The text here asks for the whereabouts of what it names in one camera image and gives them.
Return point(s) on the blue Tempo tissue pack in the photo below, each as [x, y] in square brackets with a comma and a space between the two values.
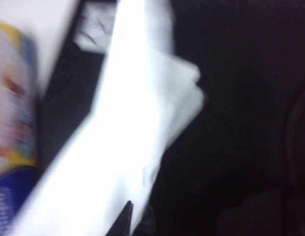
[14, 110]

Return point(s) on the black mouse pad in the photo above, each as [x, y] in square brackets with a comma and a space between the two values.
[241, 98]

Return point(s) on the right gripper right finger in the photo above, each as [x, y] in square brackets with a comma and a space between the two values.
[147, 225]

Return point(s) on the white tissue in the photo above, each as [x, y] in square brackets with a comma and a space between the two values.
[118, 123]
[93, 27]

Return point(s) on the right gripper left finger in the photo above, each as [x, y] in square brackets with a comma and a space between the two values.
[124, 221]

